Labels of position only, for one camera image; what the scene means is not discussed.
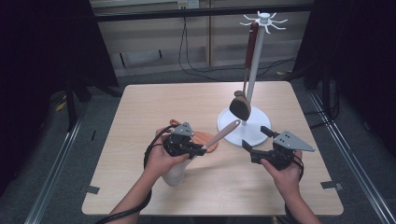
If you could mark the yellow floor tape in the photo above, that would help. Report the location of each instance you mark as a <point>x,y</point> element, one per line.
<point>61,106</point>

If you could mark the metal floor rail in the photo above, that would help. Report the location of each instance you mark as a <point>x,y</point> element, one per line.
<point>53,174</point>
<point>351,161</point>

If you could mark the black curtain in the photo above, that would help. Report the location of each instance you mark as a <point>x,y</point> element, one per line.
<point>358,62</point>
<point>46,62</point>

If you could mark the black metal stand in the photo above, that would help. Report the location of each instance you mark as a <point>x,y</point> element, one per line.
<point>71,102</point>

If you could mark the person's right hand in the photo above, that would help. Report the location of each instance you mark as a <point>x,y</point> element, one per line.
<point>285,179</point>

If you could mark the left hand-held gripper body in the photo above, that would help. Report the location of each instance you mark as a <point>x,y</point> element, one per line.
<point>179,143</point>

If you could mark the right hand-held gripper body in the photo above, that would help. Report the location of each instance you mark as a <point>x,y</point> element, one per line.
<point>281,152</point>

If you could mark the person's left hand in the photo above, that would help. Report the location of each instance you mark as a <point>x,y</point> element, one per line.
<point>162,161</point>

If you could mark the wooden rice paddle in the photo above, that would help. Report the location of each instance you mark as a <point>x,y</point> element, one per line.
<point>207,140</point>

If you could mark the grey tape piece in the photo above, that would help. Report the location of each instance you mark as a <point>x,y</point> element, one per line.
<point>332,185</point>
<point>91,189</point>

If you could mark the white wall socket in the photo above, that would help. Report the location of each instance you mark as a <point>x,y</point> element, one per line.
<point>188,3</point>

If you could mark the black horizontal bar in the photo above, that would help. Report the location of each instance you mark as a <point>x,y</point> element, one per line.
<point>199,12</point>

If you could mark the white utensil rack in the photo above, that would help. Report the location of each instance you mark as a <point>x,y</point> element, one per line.
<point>257,124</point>

